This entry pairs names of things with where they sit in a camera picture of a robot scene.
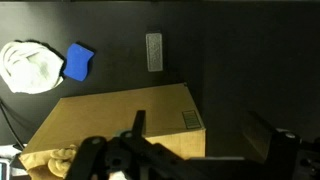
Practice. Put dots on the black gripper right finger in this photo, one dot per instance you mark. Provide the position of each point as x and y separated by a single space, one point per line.
286 156

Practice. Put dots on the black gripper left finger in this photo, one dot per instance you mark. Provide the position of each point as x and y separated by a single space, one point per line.
129 153

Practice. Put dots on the brown plush moose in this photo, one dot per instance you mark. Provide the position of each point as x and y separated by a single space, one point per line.
52 164

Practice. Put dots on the blue sponge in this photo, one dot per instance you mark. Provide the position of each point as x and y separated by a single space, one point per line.
77 61

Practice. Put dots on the grey black eraser block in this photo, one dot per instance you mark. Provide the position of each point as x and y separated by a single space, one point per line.
154 50

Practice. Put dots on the white towel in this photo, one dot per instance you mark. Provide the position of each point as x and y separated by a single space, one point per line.
29 67

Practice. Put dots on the brown cardboard box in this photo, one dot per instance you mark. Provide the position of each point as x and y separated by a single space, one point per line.
172 119

